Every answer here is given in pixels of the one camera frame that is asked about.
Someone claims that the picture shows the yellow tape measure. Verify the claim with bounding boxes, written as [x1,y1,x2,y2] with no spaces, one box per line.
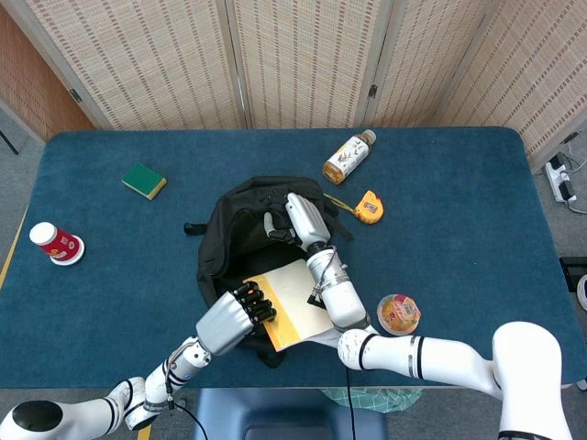
[323,190,385,226]

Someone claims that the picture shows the yellow and white book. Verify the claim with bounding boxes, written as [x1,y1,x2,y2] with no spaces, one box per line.
[241,258,336,353]

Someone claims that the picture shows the tea bottle with white label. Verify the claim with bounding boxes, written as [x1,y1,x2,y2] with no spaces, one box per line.
[322,128,378,186]

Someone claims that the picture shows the green yellow sponge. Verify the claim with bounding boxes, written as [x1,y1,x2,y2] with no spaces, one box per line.
[121,162,168,202]

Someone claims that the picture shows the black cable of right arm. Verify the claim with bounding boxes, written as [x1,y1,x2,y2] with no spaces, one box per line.
[343,364,358,440]

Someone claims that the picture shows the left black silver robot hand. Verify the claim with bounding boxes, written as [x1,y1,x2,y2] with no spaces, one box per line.
[195,282,278,358]

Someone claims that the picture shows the orange fruit jelly cup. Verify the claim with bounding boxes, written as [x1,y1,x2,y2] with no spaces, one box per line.
[376,293,422,336]

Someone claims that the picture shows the woven folding screen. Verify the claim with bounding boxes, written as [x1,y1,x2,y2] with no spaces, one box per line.
[4,0,587,173]

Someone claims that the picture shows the red white paper cup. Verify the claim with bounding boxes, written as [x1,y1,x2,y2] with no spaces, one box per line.
[28,221,86,267]

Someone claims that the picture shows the black fabric backpack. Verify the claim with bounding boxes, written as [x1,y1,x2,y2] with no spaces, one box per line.
[183,175,356,369]

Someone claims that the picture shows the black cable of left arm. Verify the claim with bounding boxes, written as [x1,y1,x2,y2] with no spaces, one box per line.
[165,379,207,440]

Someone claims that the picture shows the black box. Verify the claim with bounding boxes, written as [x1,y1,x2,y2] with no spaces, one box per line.
[559,256,587,294]

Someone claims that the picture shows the white power strip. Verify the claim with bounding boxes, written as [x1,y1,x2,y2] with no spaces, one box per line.
[544,153,578,204]

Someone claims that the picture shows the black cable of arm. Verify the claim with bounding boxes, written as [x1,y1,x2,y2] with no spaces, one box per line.
[343,364,358,440]
[165,379,207,440]

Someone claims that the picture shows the blue padded chair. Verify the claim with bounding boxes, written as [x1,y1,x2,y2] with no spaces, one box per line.
[192,388,389,440]

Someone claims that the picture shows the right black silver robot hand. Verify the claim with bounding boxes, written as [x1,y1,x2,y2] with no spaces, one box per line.
[262,192,332,252]

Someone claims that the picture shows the green checked cloth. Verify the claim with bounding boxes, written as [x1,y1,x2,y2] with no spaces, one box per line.
[320,388,424,413]

